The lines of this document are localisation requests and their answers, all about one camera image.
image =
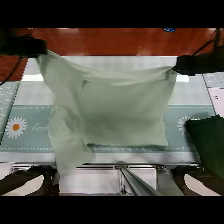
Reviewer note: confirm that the pale green T-shirt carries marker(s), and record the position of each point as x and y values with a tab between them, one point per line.
123	110

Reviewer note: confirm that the silver frame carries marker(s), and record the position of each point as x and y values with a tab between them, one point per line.
140	185

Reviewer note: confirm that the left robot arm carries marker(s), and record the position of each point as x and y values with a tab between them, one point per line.
20	46

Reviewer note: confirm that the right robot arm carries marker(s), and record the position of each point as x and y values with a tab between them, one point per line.
206	63

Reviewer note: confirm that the dark green garment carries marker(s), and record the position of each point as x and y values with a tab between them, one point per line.
208	143

